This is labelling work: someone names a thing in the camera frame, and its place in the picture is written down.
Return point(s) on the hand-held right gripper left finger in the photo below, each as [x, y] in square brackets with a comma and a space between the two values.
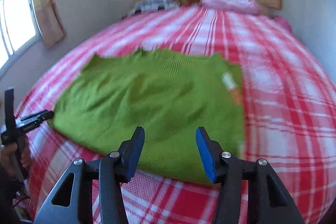
[134, 153]

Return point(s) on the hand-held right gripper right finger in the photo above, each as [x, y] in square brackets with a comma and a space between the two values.
[206, 153]

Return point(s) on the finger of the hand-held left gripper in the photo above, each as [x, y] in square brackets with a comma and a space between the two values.
[39, 117]
[10, 108]

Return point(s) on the green orange striped knit sweater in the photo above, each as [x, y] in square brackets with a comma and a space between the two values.
[147, 98]

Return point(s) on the person's left forearm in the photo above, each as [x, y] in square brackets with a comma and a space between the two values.
[5, 190]

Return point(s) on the person's left hand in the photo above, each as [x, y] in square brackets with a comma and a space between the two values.
[25, 158]

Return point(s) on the red plaid bed sheet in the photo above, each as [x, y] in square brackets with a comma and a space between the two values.
[275, 87]

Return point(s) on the yellow side window curtain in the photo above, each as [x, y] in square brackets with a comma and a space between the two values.
[47, 11]

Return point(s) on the white dark patterned pillow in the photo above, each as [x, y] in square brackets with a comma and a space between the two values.
[152, 5]

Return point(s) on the pink cloth beside bed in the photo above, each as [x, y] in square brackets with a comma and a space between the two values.
[283, 23]

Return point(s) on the pink bundled blanket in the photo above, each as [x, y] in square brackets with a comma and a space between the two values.
[231, 2]

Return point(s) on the side wall window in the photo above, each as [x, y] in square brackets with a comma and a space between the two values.
[18, 19]

